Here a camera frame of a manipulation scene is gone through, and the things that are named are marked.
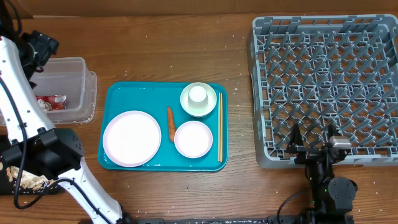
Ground black waste tray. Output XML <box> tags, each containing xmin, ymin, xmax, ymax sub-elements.
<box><xmin>0</xmin><ymin>134</ymin><xmax>63</xmax><ymax>196</ymax></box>

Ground white napkin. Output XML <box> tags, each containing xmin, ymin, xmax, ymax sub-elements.
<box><xmin>37</xmin><ymin>99</ymin><xmax>52</xmax><ymax>111</ymax></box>

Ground small white round plate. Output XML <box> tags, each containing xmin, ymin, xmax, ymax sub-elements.
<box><xmin>174</xmin><ymin>121</ymin><xmax>213</xmax><ymax>159</ymax></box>

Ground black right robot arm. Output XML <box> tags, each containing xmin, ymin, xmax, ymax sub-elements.
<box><xmin>286</xmin><ymin>123</ymin><xmax>358</xmax><ymax>223</ymax></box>

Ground right wooden chopstick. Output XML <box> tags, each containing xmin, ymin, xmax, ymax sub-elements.
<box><xmin>218</xmin><ymin>92</ymin><xmax>223</xmax><ymax>162</ymax></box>

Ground grey dish rack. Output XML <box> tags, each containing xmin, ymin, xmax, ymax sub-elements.
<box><xmin>248</xmin><ymin>14</ymin><xmax>397</xmax><ymax>169</ymax></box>

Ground large white round plate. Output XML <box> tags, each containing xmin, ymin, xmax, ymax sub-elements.
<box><xmin>102</xmin><ymin>111</ymin><xmax>162</xmax><ymax>167</ymax></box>

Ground pale green bowl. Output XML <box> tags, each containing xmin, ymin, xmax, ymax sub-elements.
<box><xmin>180</xmin><ymin>82</ymin><xmax>218</xmax><ymax>118</ymax></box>

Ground clear plastic bin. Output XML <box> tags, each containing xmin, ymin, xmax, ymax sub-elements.
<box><xmin>30</xmin><ymin>57</ymin><xmax>97</xmax><ymax>124</ymax></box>

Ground teal plastic tray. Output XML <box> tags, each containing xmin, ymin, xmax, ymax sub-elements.
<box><xmin>98</xmin><ymin>82</ymin><xmax>228</xmax><ymax>172</ymax></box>

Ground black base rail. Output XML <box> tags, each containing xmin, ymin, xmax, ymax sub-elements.
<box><xmin>134</xmin><ymin>215</ymin><xmax>354</xmax><ymax>224</ymax></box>

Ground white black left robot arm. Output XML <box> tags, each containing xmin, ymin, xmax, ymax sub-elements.
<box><xmin>1</xmin><ymin>1</ymin><xmax>134</xmax><ymax>223</ymax></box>

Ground rice and food scraps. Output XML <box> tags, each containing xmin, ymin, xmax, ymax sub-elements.
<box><xmin>0</xmin><ymin>161</ymin><xmax>55</xmax><ymax>192</ymax></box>

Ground orange carrot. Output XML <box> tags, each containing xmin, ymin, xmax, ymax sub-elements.
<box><xmin>167</xmin><ymin>106</ymin><xmax>176</xmax><ymax>142</ymax></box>

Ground red snack wrapper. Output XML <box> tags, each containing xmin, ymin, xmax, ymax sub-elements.
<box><xmin>36</xmin><ymin>95</ymin><xmax>67</xmax><ymax>111</ymax></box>

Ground white upside-down cup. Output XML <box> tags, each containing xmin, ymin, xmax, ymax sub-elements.
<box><xmin>188</xmin><ymin>85</ymin><xmax>208</xmax><ymax>105</ymax></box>

